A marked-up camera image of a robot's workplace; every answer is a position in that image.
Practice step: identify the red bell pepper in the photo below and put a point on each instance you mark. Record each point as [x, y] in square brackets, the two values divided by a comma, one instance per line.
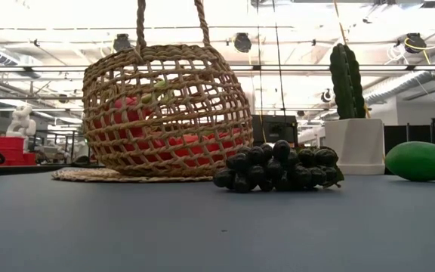
[223, 145]

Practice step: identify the white hexagonal plant pot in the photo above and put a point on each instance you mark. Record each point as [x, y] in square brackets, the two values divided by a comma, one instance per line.
[357, 147]

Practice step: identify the dark red apple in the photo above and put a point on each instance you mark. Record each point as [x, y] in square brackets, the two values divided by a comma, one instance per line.
[147, 155]

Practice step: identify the corrugated silver air duct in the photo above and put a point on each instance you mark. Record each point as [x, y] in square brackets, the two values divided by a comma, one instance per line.
[410, 81]

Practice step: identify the red plastic crate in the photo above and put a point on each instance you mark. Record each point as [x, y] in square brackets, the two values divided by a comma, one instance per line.
[11, 149]

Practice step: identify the bright green pointed lime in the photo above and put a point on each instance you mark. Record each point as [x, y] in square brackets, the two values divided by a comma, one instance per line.
[419, 161]

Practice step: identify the pink dragon fruit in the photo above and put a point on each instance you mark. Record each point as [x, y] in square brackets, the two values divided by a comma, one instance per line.
[127, 113]

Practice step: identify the dark purple grape bunch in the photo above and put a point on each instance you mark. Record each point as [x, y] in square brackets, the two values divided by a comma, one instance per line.
[278, 168]

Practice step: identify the red yellow-speckled apple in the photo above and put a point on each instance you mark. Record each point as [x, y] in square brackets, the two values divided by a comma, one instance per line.
[181, 151]

